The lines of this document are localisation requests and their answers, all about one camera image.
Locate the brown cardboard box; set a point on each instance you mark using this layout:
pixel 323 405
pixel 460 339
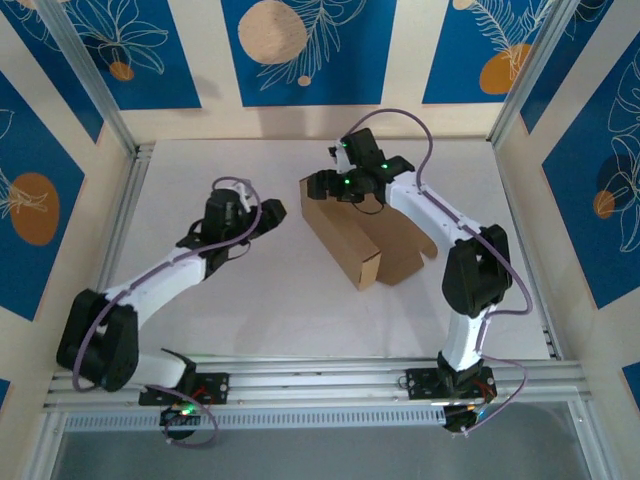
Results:
pixel 345 235

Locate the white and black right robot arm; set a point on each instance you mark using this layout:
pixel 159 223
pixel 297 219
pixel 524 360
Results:
pixel 430 210

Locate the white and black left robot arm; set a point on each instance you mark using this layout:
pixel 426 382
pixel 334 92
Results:
pixel 155 285

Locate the black left controller box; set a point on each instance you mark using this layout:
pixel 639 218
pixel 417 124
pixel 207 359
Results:
pixel 175 417

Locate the black controller box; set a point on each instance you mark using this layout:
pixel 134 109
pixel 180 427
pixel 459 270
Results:
pixel 460 420
pixel 175 417

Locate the black right controller box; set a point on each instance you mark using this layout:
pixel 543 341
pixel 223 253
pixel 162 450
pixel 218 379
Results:
pixel 460 420

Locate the blue panel, cream circle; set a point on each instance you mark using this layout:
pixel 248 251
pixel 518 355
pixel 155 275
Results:
pixel 355 75

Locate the blue panel, orange circle fern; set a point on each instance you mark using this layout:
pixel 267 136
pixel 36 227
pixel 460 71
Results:
pixel 450 50

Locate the blue panel, small orange dot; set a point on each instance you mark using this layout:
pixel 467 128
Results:
pixel 170 75

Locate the blue panel, large orange oval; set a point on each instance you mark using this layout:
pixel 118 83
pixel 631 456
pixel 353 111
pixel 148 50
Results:
pixel 30 280

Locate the blue panel, navy orange dots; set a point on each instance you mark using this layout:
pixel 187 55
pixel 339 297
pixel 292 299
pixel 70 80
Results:
pixel 575 225

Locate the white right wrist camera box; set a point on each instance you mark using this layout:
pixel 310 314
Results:
pixel 340 159

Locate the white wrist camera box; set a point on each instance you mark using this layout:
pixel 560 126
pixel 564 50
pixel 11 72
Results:
pixel 244 195
pixel 340 159

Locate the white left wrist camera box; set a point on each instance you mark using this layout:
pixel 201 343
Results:
pixel 244 195

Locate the aluminium side rail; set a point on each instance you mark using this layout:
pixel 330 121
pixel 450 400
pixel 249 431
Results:
pixel 127 200
pixel 520 235

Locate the aluminium cross rail frame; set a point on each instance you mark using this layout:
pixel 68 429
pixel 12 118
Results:
pixel 320 382

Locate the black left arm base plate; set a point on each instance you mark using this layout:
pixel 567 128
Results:
pixel 215 387

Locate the aluminium corner post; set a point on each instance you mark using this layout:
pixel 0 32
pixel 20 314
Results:
pixel 530 70
pixel 90 80

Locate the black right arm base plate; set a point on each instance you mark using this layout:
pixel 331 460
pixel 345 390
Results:
pixel 420 385

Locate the blue floral wall panel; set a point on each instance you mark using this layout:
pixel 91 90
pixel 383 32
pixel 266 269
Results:
pixel 575 75
pixel 50 75

